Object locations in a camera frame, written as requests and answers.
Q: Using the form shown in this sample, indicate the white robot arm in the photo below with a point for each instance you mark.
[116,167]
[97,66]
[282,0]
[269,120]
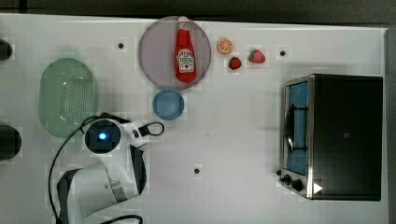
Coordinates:
[119,176]

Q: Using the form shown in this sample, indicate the blue bowl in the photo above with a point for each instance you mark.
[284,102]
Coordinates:
[168,104]

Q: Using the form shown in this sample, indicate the red ketchup bottle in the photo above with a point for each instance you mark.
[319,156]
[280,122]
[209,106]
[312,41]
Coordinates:
[184,59]

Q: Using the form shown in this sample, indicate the dark red strawberry toy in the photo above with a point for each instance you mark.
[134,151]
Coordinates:
[234,63]

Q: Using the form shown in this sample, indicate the orange slice toy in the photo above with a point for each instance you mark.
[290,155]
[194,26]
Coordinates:
[225,45]

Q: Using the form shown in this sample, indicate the grey round plate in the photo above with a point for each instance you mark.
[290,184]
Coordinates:
[156,53]

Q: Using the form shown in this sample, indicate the red green strawberry toy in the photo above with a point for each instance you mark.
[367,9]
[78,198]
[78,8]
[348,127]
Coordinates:
[256,56]

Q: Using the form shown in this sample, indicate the green perforated colander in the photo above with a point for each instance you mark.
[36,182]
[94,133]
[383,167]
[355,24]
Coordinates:
[68,94]

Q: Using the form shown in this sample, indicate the black toaster oven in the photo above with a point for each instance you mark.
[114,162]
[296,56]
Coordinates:
[332,137]

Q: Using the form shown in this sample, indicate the black round object lower left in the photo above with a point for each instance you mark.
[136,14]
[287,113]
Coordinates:
[10,142]

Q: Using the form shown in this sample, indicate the black round object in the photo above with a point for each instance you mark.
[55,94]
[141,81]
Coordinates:
[5,50]
[10,142]

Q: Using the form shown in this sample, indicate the black round object upper left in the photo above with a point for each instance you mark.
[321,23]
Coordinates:
[5,50]

